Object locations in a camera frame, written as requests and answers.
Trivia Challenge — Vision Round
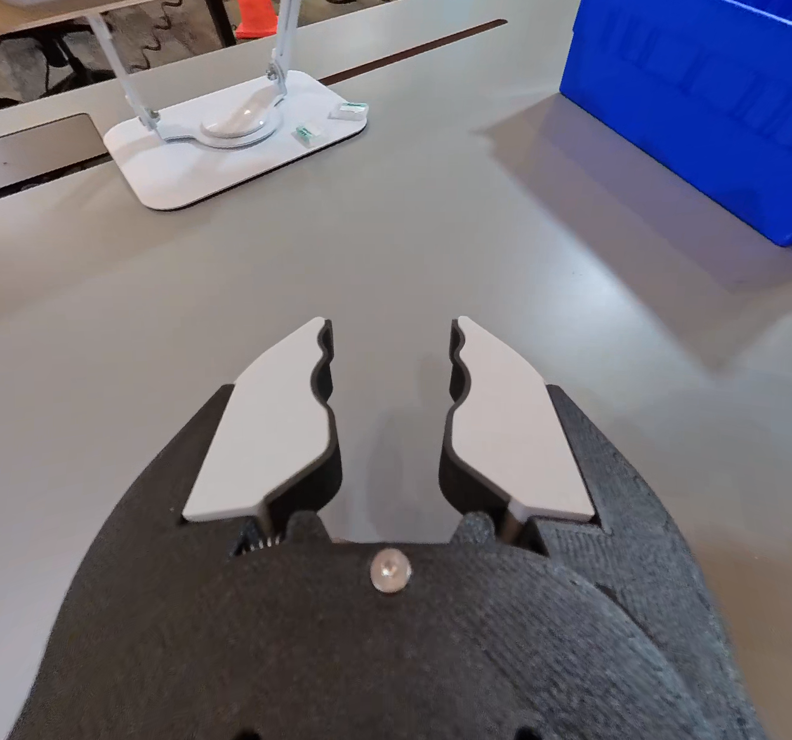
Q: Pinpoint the blue plastic bin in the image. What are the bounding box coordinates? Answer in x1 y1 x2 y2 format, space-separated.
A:
560 0 792 247

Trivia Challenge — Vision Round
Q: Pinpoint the orange traffic cone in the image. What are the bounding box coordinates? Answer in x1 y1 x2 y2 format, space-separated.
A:
234 0 279 37

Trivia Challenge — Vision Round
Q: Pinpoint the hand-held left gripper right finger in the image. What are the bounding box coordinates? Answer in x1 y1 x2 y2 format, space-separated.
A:
438 316 596 546

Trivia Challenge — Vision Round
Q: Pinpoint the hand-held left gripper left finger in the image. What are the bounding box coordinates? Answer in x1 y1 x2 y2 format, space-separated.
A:
181 317 343 536

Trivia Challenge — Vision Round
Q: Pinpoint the grey desk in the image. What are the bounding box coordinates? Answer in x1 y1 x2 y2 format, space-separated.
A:
0 0 792 735

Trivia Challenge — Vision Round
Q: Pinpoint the white metal document stand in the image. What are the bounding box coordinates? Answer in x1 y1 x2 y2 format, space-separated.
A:
0 0 371 210

